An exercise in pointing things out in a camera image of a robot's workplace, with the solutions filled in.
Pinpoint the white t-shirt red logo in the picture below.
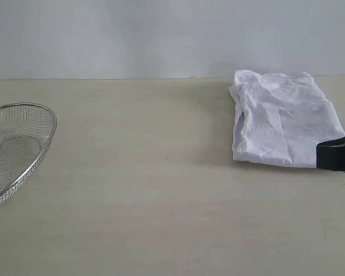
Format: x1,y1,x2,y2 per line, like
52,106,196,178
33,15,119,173
229,70,345,168

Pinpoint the silver wire mesh basket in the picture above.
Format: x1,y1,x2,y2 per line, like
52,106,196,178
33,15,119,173
0,102,57,205

